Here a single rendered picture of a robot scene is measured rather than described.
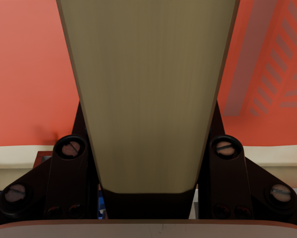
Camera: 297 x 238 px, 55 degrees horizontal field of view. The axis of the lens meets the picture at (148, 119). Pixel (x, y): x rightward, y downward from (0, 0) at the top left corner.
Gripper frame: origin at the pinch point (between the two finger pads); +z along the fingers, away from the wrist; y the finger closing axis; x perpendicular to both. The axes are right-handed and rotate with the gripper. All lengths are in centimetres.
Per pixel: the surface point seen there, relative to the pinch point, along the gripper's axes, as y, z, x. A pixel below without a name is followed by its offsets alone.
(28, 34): -10.4, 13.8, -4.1
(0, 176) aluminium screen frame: -20.2, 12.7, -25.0
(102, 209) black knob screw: -6.0, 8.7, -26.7
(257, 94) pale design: 11.4, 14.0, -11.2
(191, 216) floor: 42, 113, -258
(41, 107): -11.6, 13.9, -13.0
